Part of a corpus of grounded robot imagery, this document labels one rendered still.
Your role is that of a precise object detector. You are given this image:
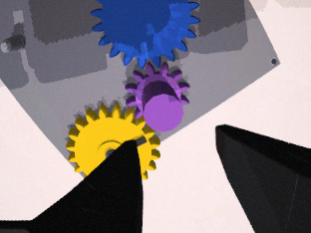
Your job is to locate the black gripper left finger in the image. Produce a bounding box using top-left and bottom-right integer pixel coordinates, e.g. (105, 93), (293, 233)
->
(0, 139), (144, 233)

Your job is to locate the grey flat board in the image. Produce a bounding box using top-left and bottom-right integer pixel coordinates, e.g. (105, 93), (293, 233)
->
(0, 0), (280, 168)

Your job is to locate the purple gear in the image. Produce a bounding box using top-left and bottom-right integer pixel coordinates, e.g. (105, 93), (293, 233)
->
(125, 62), (190, 132)

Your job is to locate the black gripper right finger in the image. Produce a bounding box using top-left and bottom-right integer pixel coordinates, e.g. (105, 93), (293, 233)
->
(215, 124), (311, 233)

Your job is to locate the blue gear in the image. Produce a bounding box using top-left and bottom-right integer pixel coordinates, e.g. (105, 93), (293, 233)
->
(91, 0), (200, 70)

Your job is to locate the yellow gear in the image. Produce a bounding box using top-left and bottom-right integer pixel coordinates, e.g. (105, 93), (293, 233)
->
(65, 104), (160, 180)

